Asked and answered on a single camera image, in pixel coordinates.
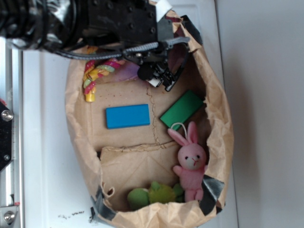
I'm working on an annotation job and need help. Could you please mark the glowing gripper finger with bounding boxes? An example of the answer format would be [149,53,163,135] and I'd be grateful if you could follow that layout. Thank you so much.
[137,63,162,87]
[164,44,190,92]

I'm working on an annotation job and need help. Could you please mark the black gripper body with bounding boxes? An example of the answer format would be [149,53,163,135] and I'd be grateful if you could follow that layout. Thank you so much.
[80,0,175,66]

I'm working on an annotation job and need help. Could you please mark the multicolored twisted rope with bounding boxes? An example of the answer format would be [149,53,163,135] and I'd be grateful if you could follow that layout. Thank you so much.
[82,46,126,103]

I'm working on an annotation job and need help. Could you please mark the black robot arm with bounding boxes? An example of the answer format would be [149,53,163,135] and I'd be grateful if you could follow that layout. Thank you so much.
[0,0,189,91]

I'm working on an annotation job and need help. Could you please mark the green rectangular block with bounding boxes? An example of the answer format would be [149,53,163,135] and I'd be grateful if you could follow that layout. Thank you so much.
[160,90,204,128]

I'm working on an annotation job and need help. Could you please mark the blue rectangular block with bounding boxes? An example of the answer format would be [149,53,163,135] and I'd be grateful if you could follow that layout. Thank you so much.
[105,104,150,129]

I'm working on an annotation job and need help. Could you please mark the brown paper bag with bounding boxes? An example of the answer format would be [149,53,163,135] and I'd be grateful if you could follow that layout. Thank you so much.
[66,38,234,228]

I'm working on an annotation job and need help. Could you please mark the pink plush bunny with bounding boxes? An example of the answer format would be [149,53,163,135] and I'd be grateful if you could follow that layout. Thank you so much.
[167,121,207,202]

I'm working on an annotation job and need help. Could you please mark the green plush toy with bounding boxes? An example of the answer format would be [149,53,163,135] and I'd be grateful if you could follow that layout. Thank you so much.
[127,181,184,210]

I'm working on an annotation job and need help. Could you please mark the grey braided cable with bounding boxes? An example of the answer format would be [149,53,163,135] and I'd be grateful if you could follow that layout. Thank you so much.
[56,36,191,61]

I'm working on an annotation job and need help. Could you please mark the black metal bracket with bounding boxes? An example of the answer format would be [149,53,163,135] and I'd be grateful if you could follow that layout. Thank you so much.
[0,99,14,171]

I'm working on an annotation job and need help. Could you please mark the aluminium frame rail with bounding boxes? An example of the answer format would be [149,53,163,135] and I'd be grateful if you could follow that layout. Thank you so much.
[0,38,24,228]

